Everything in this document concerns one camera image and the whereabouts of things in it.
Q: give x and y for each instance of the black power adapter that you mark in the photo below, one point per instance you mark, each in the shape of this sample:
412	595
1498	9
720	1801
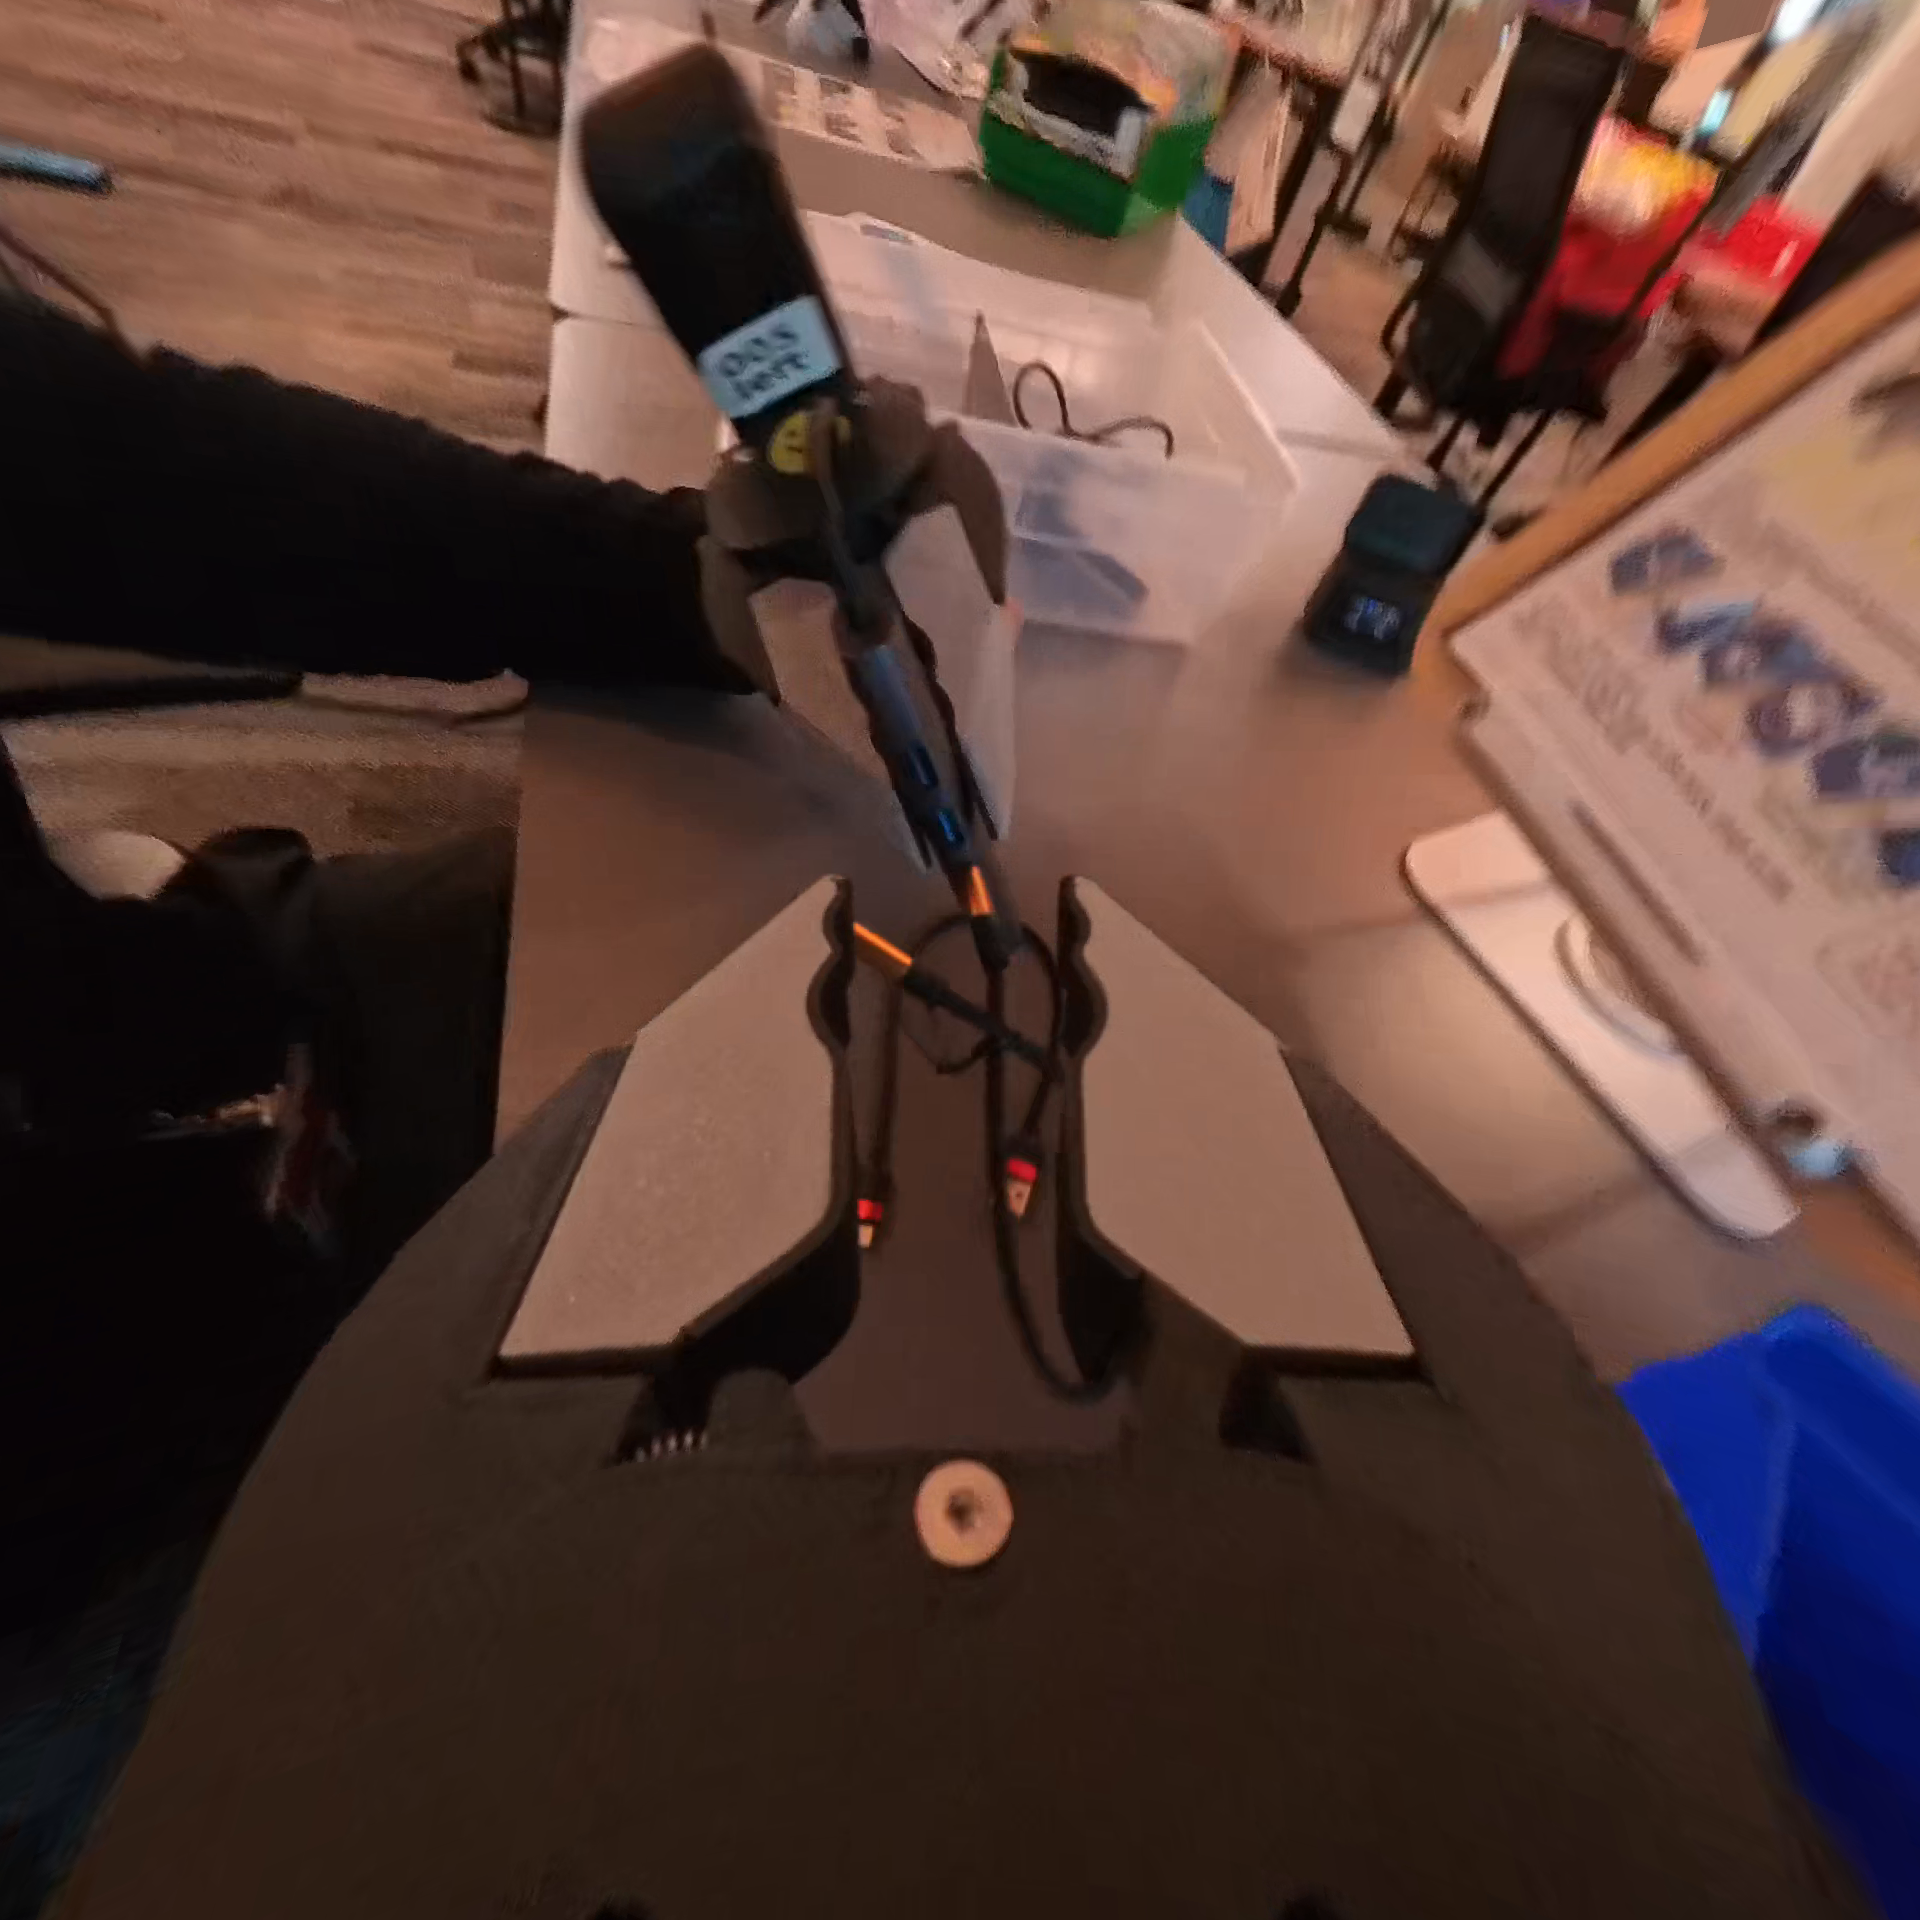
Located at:
1395	554

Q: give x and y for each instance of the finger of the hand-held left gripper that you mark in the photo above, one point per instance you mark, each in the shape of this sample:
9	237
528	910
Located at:
982	676
825	676

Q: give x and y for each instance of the green plastic bin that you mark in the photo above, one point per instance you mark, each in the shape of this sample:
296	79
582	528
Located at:
1156	179

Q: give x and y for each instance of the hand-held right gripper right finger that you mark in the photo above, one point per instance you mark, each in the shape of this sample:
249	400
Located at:
1230	1186

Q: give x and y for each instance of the red storage crate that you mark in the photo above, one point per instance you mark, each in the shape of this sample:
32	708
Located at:
1620	255

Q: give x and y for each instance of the black mesh back chair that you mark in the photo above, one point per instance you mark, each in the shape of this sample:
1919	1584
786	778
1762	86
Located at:
1498	224

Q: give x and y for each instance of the clear plastic bin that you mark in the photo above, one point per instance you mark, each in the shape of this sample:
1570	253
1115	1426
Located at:
1200	450

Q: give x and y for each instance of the black divider board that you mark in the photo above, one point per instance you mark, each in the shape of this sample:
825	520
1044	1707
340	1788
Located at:
985	381

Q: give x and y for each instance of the blue plastic bin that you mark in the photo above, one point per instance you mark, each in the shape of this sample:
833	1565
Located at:
1831	1574

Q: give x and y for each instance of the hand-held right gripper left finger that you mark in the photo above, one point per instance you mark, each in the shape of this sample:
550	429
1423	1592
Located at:
689	1186

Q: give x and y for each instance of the printed instruction sheet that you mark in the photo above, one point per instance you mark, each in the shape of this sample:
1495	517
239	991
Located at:
1725	780

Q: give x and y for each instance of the dark grey usb hub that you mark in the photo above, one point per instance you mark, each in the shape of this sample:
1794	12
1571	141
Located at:
918	772

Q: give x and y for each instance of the person's left forearm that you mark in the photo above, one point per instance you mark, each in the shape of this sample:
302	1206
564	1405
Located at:
300	511

